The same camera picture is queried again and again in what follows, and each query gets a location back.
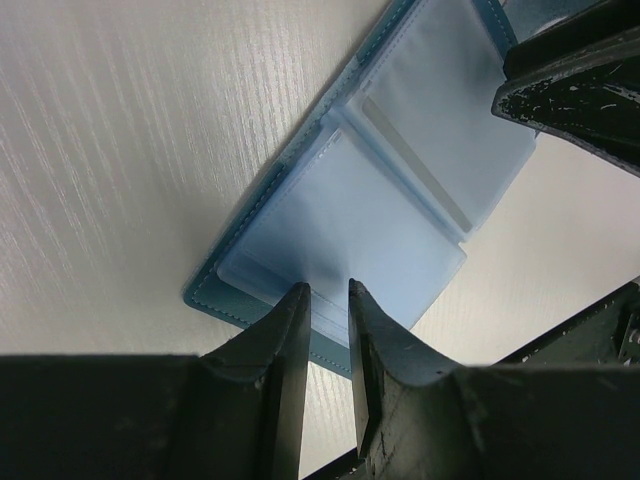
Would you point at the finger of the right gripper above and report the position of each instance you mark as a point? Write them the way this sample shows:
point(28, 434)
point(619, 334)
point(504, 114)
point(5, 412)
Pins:
point(595, 109)
point(548, 30)

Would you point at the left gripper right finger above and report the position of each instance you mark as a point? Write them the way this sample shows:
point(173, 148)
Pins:
point(563, 406)

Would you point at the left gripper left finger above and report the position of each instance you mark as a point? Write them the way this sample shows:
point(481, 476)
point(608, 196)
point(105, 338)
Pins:
point(234, 413)

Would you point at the blue leather card holder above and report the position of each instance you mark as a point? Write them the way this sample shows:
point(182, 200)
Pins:
point(397, 165)

